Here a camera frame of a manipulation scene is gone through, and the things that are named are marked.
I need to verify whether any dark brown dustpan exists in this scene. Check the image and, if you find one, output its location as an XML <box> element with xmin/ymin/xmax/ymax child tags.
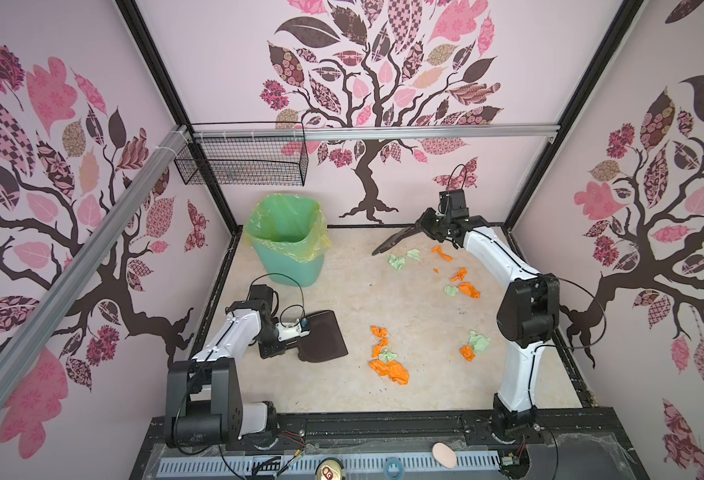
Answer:
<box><xmin>297</xmin><ymin>310</ymin><xmax>348</xmax><ymax>363</ymax></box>

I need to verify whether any dark brown hand brush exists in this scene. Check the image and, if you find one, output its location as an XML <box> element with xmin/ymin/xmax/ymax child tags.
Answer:
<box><xmin>371</xmin><ymin>225</ymin><xmax>422</xmax><ymax>256</ymax></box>

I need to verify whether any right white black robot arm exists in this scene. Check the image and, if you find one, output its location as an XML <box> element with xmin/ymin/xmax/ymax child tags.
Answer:
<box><xmin>416</xmin><ymin>208</ymin><xmax>560</xmax><ymax>441</ymax></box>

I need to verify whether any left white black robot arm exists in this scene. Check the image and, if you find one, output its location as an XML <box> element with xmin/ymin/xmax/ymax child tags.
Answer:
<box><xmin>164</xmin><ymin>284</ymin><xmax>279</xmax><ymax>451</ymax></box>

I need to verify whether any orange scrap back right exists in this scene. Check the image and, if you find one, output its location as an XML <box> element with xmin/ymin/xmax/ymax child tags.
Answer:
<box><xmin>431</xmin><ymin>246</ymin><xmax>453</xmax><ymax>262</ymax></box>

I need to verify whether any orange scrap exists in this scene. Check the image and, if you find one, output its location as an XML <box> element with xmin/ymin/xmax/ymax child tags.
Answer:
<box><xmin>460</xmin><ymin>345</ymin><xmax>476</xmax><ymax>362</ymax></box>
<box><xmin>449</xmin><ymin>267</ymin><xmax>481</xmax><ymax>299</ymax></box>
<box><xmin>431</xmin><ymin>246</ymin><xmax>453</xmax><ymax>262</ymax></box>
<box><xmin>368</xmin><ymin>326</ymin><xmax>410</xmax><ymax>385</ymax></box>

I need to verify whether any green scrap back centre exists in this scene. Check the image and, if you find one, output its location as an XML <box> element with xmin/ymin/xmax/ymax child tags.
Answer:
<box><xmin>387</xmin><ymin>249</ymin><xmax>421</xmax><ymax>271</ymax></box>

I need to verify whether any green scrap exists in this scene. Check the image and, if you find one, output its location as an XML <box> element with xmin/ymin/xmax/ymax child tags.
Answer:
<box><xmin>467</xmin><ymin>331</ymin><xmax>490</xmax><ymax>354</ymax></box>
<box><xmin>387</xmin><ymin>249</ymin><xmax>421</xmax><ymax>271</ymax></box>
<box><xmin>378</xmin><ymin>348</ymin><xmax>397</xmax><ymax>363</ymax></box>

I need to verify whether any orange scrap right middle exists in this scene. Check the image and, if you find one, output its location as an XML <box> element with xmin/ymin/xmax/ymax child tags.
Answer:
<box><xmin>449</xmin><ymin>267</ymin><xmax>481</xmax><ymax>299</ymax></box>

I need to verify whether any green bin with liner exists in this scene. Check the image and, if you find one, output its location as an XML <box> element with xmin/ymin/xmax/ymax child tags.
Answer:
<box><xmin>244</xmin><ymin>194</ymin><xmax>331</xmax><ymax>287</ymax></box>

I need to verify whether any green scrap front centre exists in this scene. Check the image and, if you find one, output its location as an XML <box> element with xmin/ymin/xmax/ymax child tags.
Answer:
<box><xmin>378</xmin><ymin>348</ymin><xmax>397</xmax><ymax>363</ymax></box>

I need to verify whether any green scrap front right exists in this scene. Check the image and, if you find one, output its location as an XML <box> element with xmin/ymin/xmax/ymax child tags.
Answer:
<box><xmin>467</xmin><ymin>331</ymin><xmax>490</xmax><ymax>354</ymax></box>

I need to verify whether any orange scrap front right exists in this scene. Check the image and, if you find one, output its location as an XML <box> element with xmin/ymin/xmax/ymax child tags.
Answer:
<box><xmin>460</xmin><ymin>345</ymin><xmax>476</xmax><ymax>362</ymax></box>

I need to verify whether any orange scrap front centre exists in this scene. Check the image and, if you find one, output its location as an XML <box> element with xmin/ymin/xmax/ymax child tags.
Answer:
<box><xmin>368</xmin><ymin>326</ymin><xmax>410</xmax><ymax>385</ymax></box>

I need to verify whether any beige oval disc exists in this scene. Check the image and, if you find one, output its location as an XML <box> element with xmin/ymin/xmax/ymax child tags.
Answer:
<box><xmin>431</xmin><ymin>442</ymin><xmax>458</xmax><ymax>469</ymax></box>

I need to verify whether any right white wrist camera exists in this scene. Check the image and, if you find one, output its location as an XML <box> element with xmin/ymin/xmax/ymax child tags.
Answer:
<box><xmin>438</xmin><ymin>189</ymin><xmax>469</xmax><ymax>221</ymax></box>

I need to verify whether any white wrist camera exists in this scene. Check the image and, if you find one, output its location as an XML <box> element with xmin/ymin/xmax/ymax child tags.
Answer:
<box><xmin>276</xmin><ymin>318</ymin><xmax>310</xmax><ymax>342</ymax></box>
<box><xmin>438</xmin><ymin>189</ymin><xmax>469</xmax><ymax>221</ymax></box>

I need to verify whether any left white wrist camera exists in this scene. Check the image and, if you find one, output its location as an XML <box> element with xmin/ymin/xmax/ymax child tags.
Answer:
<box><xmin>276</xmin><ymin>318</ymin><xmax>310</xmax><ymax>342</ymax></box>

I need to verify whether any silver aluminium rail back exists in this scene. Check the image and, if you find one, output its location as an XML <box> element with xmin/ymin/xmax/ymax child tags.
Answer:
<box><xmin>194</xmin><ymin>124</ymin><xmax>560</xmax><ymax>141</ymax></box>

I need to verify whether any silver aluminium rail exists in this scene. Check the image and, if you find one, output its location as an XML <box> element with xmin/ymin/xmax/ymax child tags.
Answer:
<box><xmin>194</xmin><ymin>124</ymin><xmax>560</xmax><ymax>141</ymax></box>
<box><xmin>0</xmin><ymin>125</ymin><xmax>189</xmax><ymax>410</ymax></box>

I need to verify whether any black wire basket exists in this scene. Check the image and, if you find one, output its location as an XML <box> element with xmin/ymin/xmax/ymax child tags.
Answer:
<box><xmin>175</xmin><ymin>120</ymin><xmax>309</xmax><ymax>187</ymax></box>

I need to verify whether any silver aluminium rail left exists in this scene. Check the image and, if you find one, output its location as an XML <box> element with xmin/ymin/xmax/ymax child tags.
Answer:
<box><xmin>0</xmin><ymin>125</ymin><xmax>189</xmax><ymax>410</ymax></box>

